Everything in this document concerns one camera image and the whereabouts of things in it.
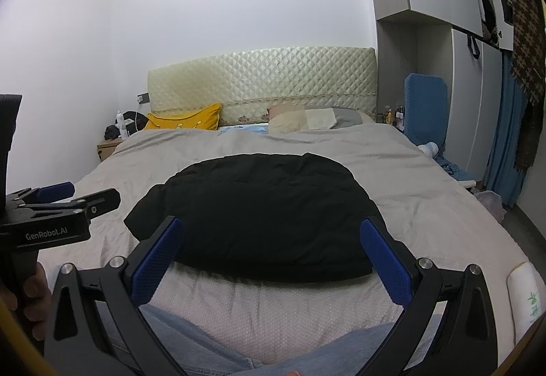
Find person's left hand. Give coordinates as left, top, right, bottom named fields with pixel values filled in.
left=0, top=262, right=48, bottom=317

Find blue cushion board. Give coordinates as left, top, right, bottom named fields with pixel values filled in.
left=403, top=73, right=449, bottom=157

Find black sweater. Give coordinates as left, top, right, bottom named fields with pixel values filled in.
left=124, top=153, right=385, bottom=283

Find grey plush cloth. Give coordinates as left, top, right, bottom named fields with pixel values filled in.
left=475, top=188, right=508, bottom=223

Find beige patchwork pillow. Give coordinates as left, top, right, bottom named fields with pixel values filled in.
left=267, top=105, right=372, bottom=134

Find wooden nightstand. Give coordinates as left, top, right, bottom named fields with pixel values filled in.
left=97, top=139, right=124, bottom=163

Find cream quilted headboard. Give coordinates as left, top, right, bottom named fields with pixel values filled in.
left=147, top=46, right=378, bottom=127

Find blue crumpled cloth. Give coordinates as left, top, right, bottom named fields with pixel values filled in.
left=436, top=154, right=470, bottom=181

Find group of small cosmetic bottles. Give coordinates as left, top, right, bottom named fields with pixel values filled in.
left=384, top=104, right=406, bottom=130

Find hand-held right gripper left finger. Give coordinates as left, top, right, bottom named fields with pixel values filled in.
left=44, top=215, right=185, bottom=376

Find white towel with green print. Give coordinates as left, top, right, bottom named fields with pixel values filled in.
left=507, top=261, right=546, bottom=345

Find yellow pillow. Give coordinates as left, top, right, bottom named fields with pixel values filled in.
left=143, top=103, right=222, bottom=132

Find light blue printed sheet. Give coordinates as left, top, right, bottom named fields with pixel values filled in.
left=217, top=124, right=270, bottom=135

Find brown patterned hanging garment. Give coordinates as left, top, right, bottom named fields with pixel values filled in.
left=501, top=0, right=546, bottom=169

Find bed with grey cover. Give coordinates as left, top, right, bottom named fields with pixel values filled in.
left=36, top=122, right=546, bottom=376

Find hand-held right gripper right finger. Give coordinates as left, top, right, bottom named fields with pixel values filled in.
left=359, top=216, right=500, bottom=376

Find yellow cable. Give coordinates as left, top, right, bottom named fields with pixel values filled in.
left=0, top=295, right=37, bottom=360

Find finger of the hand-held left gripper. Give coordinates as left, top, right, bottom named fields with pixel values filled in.
left=68, top=188, right=121, bottom=218
left=13, top=182, right=76, bottom=206

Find blue hanging curtain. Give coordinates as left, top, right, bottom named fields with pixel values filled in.
left=486, top=54, right=530, bottom=208

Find person's blue jeans legs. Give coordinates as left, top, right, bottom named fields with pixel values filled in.
left=96, top=303, right=427, bottom=376

